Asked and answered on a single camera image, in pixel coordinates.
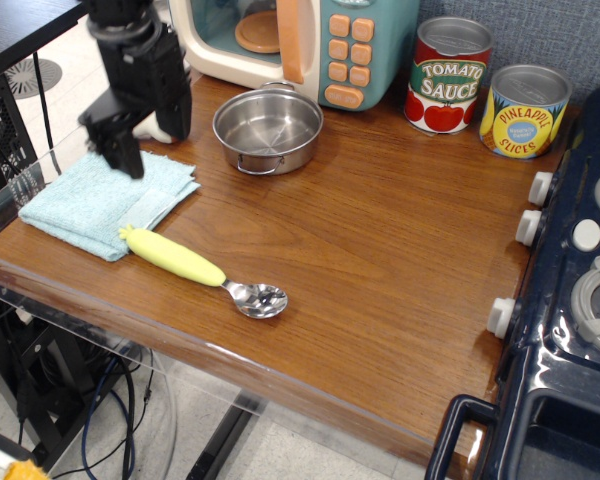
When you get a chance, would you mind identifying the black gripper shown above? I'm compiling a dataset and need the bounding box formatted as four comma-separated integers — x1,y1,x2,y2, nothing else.
79,19,192,179

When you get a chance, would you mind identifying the stainless steel pot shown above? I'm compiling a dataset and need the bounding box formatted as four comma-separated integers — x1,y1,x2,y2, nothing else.
212,82,324,176

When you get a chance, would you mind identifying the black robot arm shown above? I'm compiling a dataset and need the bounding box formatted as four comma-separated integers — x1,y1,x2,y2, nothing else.
79,1,192,179

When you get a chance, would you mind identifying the toy mushroom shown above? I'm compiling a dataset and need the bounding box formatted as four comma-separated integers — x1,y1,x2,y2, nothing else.
132,112,176,144

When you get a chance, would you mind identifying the light blue folded cloth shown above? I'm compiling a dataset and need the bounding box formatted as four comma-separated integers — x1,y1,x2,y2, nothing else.
19,151,200,262

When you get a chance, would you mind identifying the black desk at left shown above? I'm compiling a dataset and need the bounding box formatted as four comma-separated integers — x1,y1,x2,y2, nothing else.
0,1,86,189

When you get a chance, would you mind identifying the toy microwave oven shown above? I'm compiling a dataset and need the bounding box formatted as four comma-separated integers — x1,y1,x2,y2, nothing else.
169,1,420,111

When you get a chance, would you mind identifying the tomato sauce can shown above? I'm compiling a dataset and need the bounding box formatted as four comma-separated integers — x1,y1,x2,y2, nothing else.
404,16,494,134

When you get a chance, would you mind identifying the black table leg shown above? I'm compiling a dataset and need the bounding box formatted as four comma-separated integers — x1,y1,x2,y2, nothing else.
186,406,252,480

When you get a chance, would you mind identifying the pineapple slices can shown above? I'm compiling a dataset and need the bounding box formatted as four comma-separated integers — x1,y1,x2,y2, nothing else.
479,64,572,160

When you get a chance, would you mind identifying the white stove knob middle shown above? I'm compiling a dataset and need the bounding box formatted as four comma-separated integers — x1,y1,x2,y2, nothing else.
515,210,542,247

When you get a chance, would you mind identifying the white stove knob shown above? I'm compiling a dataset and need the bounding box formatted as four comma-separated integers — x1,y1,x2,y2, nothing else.
515,210,542,247
528,171,553,207
487,298,516,339

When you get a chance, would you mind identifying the white stove knob upper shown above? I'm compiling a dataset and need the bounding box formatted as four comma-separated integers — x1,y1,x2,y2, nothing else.
528,171,553,207

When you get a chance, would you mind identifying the white stove knob lower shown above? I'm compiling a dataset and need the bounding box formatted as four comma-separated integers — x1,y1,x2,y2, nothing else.
487,298,516,339

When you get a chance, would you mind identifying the dark blue toy stove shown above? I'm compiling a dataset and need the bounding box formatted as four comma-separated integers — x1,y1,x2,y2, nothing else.
426,88,600,479

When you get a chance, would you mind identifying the yellow handled metal spoon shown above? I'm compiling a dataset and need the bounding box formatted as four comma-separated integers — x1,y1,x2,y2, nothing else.
119,225,288,319

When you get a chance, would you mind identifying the blue cable under table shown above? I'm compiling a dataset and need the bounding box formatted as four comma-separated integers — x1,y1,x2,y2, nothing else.
81,357,137,480

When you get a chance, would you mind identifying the black cable under table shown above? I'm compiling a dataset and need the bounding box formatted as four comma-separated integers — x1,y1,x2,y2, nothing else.
49,349,156,480

